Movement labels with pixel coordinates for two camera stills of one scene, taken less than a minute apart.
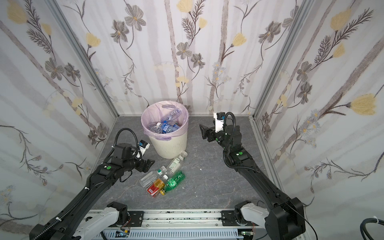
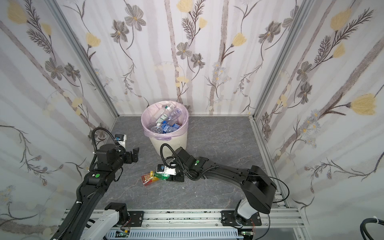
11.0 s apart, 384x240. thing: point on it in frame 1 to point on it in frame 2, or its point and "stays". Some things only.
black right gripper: x=210 y=134 to x=177 y=174
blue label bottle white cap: x=166 y=128 stays
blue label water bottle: x=156 y=129 stays
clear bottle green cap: x=150 y=178 to x=159 y=116
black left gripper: x=143 y=165 to x=130 y=155
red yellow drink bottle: x=157 y=186 to x=147 y=179
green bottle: x=178 y=177 to x=163 y=176
